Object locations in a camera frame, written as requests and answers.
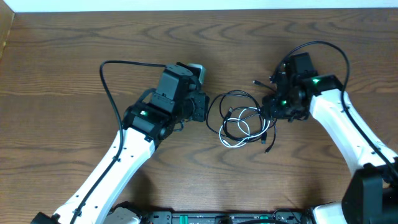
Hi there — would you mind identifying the black usb cable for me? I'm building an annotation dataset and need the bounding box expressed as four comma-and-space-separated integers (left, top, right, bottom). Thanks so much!
205, 80, 278, 154

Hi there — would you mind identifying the white usb cable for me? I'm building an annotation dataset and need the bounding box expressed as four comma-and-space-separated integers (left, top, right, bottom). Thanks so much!
218, 107, 271, 149

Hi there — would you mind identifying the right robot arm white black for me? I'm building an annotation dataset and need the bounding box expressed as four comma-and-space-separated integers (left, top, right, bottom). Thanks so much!
261, 53, 397, 223

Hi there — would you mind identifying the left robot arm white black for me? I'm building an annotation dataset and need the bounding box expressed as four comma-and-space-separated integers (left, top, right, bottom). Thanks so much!
32, 62, 210, 223

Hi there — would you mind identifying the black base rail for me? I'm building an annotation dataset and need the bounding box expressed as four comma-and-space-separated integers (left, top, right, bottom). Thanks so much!
140, 208, 312, 224

